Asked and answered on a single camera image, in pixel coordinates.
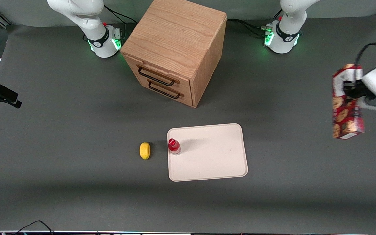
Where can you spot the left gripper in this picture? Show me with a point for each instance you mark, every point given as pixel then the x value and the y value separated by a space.
pixel 355 91

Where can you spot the red cookie box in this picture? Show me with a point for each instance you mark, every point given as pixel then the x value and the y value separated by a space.
pixel 346 119

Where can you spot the beige rectangular tray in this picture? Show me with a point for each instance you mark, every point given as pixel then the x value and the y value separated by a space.
pixel 207 151

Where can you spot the yellow lemon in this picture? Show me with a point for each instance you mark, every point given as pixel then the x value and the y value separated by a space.
pixel 145 150

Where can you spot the shallow wooden drawer front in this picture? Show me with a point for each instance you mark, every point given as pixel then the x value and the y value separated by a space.
pixel 157 73

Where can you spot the deep wooden drawer front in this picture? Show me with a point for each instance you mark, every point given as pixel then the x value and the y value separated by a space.
pixel 166 93

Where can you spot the small red-capped bottle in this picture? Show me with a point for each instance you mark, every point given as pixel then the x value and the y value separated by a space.
pixel 174 146

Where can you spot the wooden drawer cabinet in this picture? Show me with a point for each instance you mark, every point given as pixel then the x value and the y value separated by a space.
pixel 175 36

